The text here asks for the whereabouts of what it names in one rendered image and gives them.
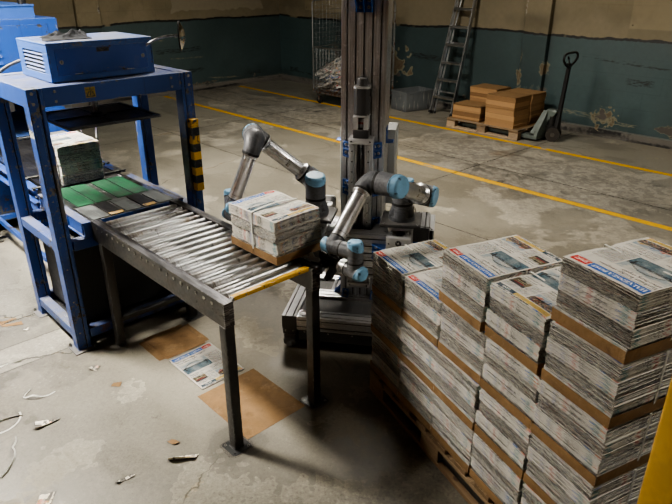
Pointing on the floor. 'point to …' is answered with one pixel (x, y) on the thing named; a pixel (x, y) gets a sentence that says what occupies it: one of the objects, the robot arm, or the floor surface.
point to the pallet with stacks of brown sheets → (499, 110)
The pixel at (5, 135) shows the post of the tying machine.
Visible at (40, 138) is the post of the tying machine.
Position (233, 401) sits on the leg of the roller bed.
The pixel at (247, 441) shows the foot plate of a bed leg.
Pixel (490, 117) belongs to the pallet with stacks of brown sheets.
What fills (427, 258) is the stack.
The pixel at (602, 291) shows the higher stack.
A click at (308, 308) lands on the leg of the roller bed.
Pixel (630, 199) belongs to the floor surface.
